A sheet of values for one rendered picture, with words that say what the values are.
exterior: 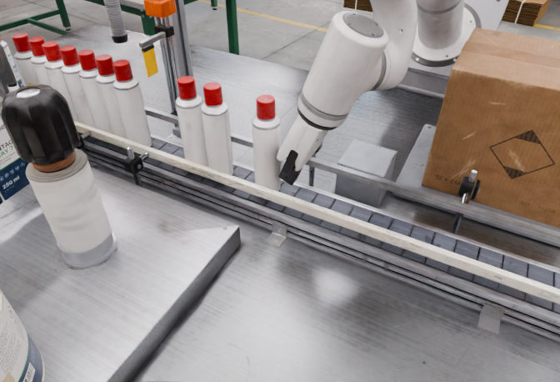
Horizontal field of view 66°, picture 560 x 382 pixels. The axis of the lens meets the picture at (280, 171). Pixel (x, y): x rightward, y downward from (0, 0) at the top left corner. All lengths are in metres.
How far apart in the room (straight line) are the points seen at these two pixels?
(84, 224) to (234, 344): 0.30
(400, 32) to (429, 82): 0.69
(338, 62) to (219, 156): 0.35
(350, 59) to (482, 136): 0.36
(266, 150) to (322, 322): 0.31
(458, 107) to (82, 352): 0.73
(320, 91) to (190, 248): 0.35
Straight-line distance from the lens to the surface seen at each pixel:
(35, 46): 1.14
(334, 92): 0.64
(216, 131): 0.83
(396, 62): 0.69
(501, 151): 0.90
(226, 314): 0.74
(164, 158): 0.94
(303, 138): 0.69
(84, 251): 0.77
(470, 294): 0.79
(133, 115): 0.97
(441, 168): 0.94
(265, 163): 0.80
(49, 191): 0.69
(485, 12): 1.44
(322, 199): 0.85
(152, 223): 0.83
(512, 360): 0.78
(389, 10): 0.69
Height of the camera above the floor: 1.44
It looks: 38 degrees down
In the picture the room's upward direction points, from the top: straight up
